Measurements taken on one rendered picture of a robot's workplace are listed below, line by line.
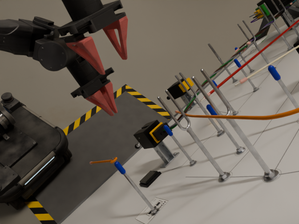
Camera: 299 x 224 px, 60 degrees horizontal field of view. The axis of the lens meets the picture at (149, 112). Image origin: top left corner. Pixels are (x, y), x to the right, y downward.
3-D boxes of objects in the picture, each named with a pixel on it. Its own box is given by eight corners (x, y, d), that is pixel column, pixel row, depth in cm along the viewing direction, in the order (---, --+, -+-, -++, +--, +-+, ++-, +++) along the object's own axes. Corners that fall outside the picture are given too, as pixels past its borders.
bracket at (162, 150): (174, 153, 57) (160, 136, 57) (179, 153, 55) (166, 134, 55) (160, 167, 55) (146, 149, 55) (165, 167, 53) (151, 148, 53)
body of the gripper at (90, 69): (116, 73, 61) (98, 45, 59) (82, 97, 57) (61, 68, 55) (106, 77, 67) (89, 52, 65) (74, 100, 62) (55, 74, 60)
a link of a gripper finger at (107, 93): (128, 106, 62) (106, 73, 59) (106, 125, 59) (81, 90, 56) (117, 108, 68) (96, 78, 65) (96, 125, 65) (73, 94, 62)
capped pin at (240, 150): (239, 155, 37) (204, 108, 36) (235, 153, 39) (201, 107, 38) (247, 149, 37) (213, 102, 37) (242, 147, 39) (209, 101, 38)
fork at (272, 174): (274, 182, 27) (196, 74, 26) (260, 182, 29) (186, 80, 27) (282, 170, 28) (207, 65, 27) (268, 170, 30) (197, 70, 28)
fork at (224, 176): (225, 182, 34) (160, 95, 32) (216, 182, 35) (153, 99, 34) (233, 172, 34) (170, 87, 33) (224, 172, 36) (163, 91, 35)
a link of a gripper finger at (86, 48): (133, 61, 46) (110, 9, 42) (102, 82, 43) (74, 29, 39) (113, 60, 52) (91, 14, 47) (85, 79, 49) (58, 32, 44)
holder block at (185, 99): (182, 109, 96) (166, 87, 95) (202, 101, 86) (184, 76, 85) (174, 116, 94) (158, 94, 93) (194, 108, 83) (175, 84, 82)
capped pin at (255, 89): (260, 87, 58) (239, 56, 57) (256, 91, 57) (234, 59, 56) (256, 89, 59) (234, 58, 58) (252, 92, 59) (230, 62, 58)
